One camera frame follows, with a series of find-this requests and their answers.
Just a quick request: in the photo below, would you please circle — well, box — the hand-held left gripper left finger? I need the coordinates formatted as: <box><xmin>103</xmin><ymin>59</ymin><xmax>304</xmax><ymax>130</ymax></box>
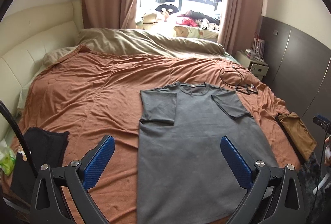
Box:
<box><xmin>30</xmin><ymin>135</ymin><xmax>115</xmax><ymax>224</ymax></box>

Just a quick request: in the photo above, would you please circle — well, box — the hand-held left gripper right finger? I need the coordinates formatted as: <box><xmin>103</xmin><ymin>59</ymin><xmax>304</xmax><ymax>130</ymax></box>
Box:
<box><xmin>220</xmin><ymin>136</ymin><xmax>309</xmax><ymax>224</ymax></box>

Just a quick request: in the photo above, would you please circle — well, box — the grey t-shirt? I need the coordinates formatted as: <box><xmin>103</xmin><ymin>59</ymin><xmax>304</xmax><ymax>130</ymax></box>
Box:
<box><xmin>137</xmin><ymin>82</ymin><xmax>280</xmax><ymax>224</ymax></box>

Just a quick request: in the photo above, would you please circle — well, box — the pile of clothes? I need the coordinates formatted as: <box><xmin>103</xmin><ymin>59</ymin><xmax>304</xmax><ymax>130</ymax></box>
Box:
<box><xmin>176</xmin><ymin>10</ymin><xmax>220</xmax><ymax>30</ymax></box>

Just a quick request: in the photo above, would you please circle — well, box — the person's right hand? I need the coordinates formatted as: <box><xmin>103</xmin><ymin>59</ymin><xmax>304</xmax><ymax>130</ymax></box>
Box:
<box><xmin>324</xmin><ymin>135</ymin><xmax>331</xmax><ymax>165</ymax></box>

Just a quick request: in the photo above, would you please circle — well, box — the tan folded shirt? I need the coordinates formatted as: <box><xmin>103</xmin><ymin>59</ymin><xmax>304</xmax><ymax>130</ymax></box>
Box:
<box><xmin>275</xmin><ymin>112</ymin><xmax>317</xmax><ymax>162</ymax></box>

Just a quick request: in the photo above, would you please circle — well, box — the black folded t-shirt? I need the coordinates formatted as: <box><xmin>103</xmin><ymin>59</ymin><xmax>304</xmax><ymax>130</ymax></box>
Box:
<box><xmin>10</xmin><ymin>127</ymin><xmax>70</xmax><ymax>201</ymax></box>

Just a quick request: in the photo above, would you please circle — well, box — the bed with orange cover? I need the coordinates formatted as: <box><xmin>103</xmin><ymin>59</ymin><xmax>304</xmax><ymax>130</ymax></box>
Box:
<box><xmin>0</xmin><ymin>44</ymin><xmax>306</xmax><ymax>224</ymax></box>

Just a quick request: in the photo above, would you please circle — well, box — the green tissue pack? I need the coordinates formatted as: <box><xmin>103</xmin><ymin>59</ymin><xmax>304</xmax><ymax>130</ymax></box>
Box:
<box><xmin>0</xmin><ymin>140</ymin><xmax>16</xmax><ymax>176</ymax></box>

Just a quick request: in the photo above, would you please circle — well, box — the white nightstand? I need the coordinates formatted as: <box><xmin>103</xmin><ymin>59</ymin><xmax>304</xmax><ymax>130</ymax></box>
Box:
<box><xmin>235</xmin><ymin>50</ymin><xmax>269</xmax><ymax>79</ymax></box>

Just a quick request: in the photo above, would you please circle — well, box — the white rack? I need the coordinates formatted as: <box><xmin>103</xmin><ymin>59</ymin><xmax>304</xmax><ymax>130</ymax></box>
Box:
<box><xmin>252</xmin><ymin>33</ymin><xmax>265</xmax><ymax>59</ymax></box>

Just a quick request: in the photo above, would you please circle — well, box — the beige duvet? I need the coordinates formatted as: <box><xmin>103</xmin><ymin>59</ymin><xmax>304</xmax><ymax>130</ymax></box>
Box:
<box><xmin>43</xmin><ymin>28</ymin><xmax>225</xmax><ymax>65</ymax></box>

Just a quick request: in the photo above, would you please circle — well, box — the bear printed bedding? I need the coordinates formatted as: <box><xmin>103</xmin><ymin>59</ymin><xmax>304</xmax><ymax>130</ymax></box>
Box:
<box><xmin>173</xmin><ymin>25</ymin><xmax>220</xmax><ymax>39</ymax></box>

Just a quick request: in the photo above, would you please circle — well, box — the cream padded headboard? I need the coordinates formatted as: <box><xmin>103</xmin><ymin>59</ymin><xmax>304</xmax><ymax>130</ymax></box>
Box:
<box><xmin>0</xmin><ymin>0</ymin><xmax>83</xmax><ymax>134</ymax></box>

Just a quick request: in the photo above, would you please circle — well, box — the cream plush toy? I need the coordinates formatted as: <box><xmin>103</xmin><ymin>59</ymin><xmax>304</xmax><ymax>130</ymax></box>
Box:
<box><xmin>136</xmin><ymin>12</ymin><xmax>171</xmax><ymax>29</ymax></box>

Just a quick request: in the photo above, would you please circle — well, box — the black and yellow plush toy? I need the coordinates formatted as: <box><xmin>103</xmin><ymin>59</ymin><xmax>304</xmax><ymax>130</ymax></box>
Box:
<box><xmin>155</xmin><ymin>4</ymin><xmax>179</xmax><ymax>15</ymax></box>

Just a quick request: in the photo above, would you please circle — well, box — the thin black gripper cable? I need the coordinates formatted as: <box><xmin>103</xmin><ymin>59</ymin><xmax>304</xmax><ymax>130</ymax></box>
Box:
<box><xmin>308</xmin><ymin>131</ymin><xmax>327</xmax><ymax>224</ymax></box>

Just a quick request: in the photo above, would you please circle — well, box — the thin black coiled cable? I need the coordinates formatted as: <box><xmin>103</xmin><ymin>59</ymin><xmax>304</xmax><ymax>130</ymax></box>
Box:
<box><xmin>220</xmin><ymin>65</ymin><xmax>259</xmax><ymax>95</ymax></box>

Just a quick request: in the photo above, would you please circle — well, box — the thick black cable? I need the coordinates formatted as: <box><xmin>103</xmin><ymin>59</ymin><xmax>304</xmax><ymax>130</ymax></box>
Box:
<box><xmin>0</xmin><ymin>100</ymin><xmax>35</xmax><ymax>162</ymax></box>

